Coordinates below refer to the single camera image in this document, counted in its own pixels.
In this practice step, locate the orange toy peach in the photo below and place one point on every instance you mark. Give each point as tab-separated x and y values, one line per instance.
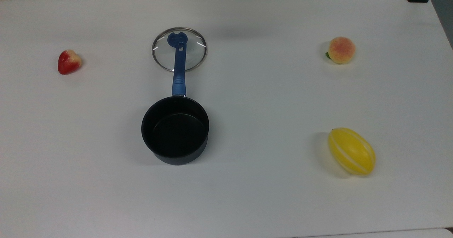
341	50

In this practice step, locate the glass lid with blue knob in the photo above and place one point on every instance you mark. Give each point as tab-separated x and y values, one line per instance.
161	56

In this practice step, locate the red toy strawberry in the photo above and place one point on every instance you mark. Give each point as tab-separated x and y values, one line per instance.
69	63

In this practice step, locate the yellow striped toy melon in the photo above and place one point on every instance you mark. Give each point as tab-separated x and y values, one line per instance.
352	151

